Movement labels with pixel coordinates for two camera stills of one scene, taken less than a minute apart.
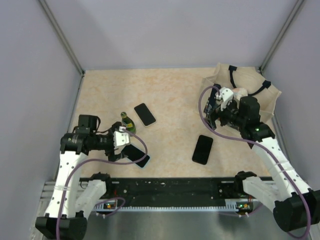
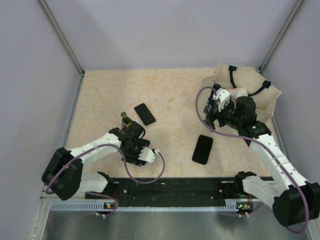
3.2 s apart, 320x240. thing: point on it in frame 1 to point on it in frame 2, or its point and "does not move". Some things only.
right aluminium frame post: [280, 35] does not move
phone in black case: [202, 149] does not move
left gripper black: [110, 152] to [128, 158]
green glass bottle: [128, 122] does not move
